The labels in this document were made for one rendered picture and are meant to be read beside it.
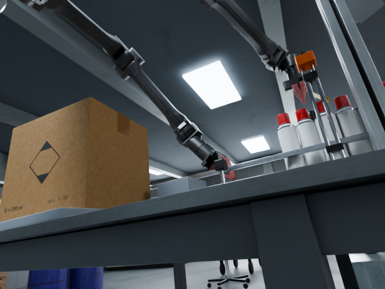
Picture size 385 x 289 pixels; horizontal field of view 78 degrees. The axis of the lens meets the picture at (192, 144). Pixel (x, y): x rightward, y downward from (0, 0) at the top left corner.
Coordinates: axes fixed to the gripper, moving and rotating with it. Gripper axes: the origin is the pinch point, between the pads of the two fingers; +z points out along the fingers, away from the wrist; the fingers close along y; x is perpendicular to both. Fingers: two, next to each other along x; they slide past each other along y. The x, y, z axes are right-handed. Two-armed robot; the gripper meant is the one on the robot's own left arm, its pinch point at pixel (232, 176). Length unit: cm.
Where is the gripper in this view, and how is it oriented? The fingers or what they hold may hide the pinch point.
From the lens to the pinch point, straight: 77.7
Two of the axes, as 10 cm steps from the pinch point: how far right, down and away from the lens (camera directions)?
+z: 6.3, 5.6, -5.4
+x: -5.9, 7.9, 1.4
